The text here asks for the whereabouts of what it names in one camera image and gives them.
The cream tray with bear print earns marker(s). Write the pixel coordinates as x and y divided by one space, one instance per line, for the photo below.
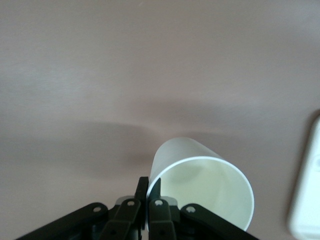
306 180

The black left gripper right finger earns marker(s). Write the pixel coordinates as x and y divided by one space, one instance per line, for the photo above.
170 220

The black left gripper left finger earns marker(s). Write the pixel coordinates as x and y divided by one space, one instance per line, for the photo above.
125 220

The white paper cup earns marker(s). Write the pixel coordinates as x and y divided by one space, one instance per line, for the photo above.
200 180

